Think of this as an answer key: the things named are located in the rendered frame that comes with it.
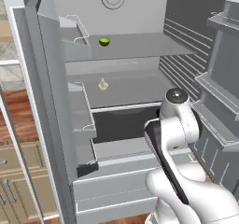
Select grey fridge shelf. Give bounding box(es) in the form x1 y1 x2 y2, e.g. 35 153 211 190
66 70 176 114
63 32 195 63

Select grey open fridge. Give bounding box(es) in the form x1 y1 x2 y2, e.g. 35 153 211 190
35 0 232 224

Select grey fridge door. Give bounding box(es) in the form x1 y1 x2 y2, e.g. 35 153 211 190
190 0 239 203
8 0 100 224

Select grey fridge drawer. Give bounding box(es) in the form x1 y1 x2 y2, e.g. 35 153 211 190
72 137 200 224

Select pale garlic bulb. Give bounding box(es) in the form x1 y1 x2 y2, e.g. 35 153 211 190
97 77 109 91

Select green halved kiwi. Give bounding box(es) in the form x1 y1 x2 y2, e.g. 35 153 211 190
98 36 111 48

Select beige kitchen cupboards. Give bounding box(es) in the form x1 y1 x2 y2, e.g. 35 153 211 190
0 140 60 224

